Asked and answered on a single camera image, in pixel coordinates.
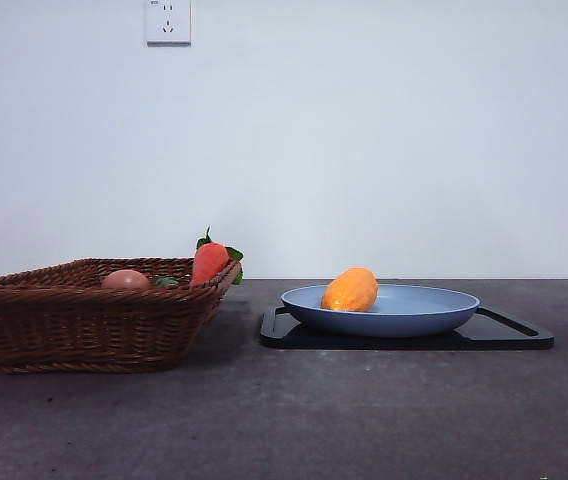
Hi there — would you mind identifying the black rectangular tray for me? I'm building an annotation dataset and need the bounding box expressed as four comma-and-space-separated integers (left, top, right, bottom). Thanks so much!
258, 304, 556, 351

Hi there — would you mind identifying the pinkish brown egg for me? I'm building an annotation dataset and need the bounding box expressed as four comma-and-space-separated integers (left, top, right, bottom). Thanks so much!
101, 268, 152, 290

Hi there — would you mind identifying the blue round plate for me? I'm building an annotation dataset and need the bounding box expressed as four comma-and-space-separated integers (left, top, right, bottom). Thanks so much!
280, 283, 481, 338

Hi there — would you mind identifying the orange carrot with green leaves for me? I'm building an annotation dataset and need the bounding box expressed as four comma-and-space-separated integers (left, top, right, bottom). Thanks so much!
188, 227, 245, 287

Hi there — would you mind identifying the brown wicker basket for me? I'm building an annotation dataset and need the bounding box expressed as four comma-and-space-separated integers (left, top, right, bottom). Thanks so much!
0, 257, 244, 375

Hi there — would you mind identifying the white wall socket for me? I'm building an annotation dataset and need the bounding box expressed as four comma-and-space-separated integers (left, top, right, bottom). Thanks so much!
145, 0, 192, 48

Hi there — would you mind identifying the yellow-orange corn cob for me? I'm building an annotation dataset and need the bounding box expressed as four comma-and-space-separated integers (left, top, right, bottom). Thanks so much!
320, 267, 380, 314

